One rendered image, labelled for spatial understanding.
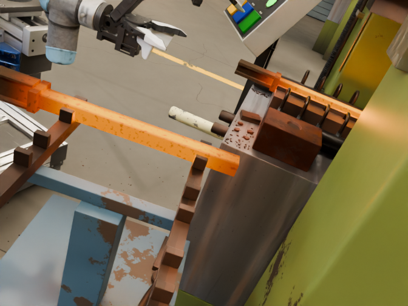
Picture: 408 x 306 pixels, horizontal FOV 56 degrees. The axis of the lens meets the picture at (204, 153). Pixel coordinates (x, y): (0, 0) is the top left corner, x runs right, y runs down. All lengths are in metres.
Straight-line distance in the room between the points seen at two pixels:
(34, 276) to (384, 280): 0.53
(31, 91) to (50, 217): 0.28
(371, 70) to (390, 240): 0.67
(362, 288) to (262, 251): 0.37
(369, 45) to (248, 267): 0.63
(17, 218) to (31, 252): 1.04
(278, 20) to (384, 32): 0.36
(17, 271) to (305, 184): 0.53
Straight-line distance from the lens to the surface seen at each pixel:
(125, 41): 0.98
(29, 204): 1.85
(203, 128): 1.41
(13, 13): 1.51
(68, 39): 1.07
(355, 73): 1.11
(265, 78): 0.92
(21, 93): 0.65
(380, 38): 1.10
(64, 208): 0.83
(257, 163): 0.77
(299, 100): 0.90
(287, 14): 1.31
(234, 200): 0.82
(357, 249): 0.52
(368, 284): 0.56
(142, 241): 0.79
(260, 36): 1.31
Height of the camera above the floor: 1.28
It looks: 32 degrees down
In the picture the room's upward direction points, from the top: 21 degrees clockwise
